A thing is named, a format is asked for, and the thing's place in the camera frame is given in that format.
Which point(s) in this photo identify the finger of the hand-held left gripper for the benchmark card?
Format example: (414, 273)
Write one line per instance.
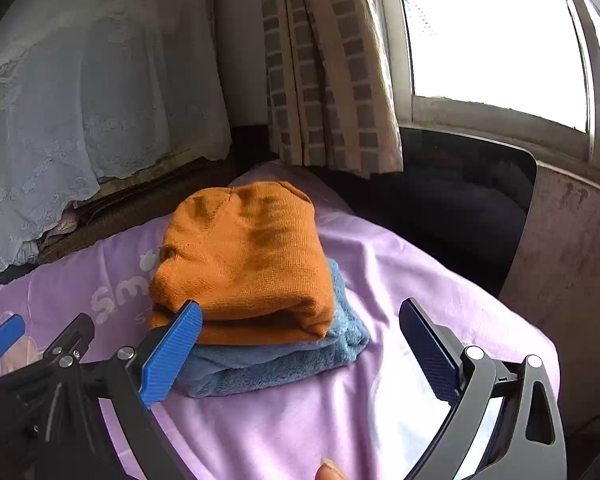
(75, 332)
(5, 335)

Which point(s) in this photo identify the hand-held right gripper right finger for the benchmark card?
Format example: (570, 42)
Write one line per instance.
(427, 350)

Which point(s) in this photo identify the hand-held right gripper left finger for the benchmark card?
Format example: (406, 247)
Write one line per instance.
(172, 355)

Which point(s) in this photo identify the orange knit cardigan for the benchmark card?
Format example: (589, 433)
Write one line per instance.
(245, 260)

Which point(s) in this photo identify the person's right hand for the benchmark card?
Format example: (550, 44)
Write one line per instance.
(332, 472)

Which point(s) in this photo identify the pile of folded bedding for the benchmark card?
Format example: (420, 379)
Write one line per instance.
(60, 230)

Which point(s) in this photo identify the blue fleece garment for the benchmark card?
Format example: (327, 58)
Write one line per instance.
(290, 360)

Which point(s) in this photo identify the purple printed blanket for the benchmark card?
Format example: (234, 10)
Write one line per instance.
(330, 420)

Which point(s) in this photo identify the brown woven mat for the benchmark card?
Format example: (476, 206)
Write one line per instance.
(130, 210)

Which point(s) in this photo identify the black glossy panel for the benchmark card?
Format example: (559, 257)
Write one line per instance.
(454, 210)

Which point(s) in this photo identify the white lace cloth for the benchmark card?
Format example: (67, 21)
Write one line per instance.
(80, 110)

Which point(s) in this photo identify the beige checked curtain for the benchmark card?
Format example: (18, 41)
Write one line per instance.
(330, 85)

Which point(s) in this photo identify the window with concrete sill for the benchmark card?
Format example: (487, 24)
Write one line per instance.
(479, 25)

